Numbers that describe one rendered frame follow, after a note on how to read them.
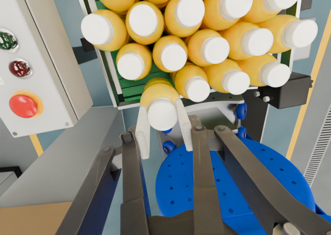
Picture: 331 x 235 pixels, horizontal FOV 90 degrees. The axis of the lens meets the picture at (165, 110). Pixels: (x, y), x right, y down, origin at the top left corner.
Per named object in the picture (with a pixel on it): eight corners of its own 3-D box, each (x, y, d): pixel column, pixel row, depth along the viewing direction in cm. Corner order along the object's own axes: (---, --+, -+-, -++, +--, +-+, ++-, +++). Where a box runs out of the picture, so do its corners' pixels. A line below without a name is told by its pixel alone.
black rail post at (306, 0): (273, 16, 40) (300, 12, 33) (274, 2, 39) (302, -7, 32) (282, 15, 40) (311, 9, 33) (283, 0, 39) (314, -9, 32)
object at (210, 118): (182, 120, 47) (192, 147, 35) (181, 113, 46) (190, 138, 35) (217, 114, 47) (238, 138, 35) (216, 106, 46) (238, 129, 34)
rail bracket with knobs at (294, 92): (247, 97, 48) (270, 111, 39) (248, 73, 46) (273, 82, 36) (281, 91, 48) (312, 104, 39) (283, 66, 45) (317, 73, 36)
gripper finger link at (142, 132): (149, 158, 16) (142, 160, 16) (150, 124, 23) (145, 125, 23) (142, 133, 15) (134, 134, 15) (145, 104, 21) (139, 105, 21)
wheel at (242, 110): (235, 121, 43) (244, 122, 42) (235, 106, 41) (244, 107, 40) (239, 114, 46) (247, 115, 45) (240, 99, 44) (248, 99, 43)
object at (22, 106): (21, 117, 25) (16, 120, 24) (8, 95, 24) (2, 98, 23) (45, 113, 25) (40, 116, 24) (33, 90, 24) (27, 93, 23)
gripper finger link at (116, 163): (139, 166, 14) (105, 173, 14) (142, 135, 19) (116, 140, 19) (135, 153, 14) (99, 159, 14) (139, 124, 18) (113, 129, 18)
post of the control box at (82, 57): (124, 47, 124) (45, 73, 32) (123, 42, 122) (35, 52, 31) (130, 46, 124) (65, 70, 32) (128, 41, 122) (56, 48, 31)
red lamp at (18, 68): (17, 78, 23) (11, 80, 22) (9, 61, 22) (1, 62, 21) (33, 75, 23) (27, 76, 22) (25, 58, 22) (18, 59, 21)
